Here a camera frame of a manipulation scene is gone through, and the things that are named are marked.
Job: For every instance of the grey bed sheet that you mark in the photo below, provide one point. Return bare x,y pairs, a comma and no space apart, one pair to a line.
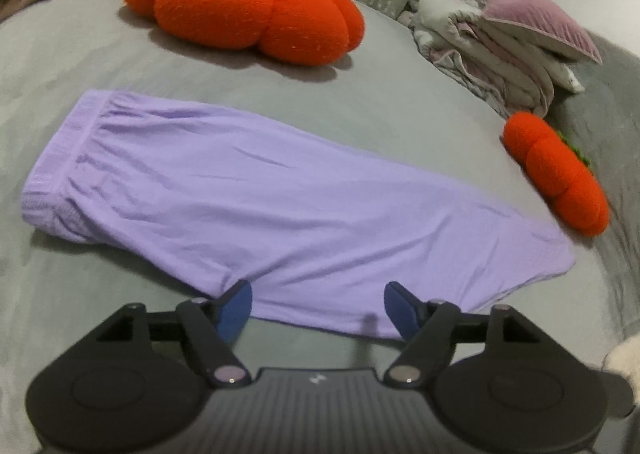
400,99

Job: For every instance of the pink pillow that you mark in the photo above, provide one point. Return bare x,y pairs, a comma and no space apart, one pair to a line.
540,17

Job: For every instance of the folded grey pink quilt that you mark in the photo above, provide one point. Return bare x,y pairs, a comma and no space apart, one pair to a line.
490,64

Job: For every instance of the large orange pumpkin cushion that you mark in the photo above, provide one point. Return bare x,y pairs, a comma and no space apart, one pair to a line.
240,4

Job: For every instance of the purple pants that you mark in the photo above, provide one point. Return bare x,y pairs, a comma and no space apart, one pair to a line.
275,199

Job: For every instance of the white fuzzy cloth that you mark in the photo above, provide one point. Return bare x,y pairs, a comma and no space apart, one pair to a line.
625,364

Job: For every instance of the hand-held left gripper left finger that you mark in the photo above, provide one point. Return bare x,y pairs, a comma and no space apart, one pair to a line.
235,311

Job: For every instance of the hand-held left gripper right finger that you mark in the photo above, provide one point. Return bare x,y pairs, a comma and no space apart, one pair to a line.
402,314

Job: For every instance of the small orange pumpkin cushion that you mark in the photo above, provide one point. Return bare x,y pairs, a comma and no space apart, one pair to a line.
560,179

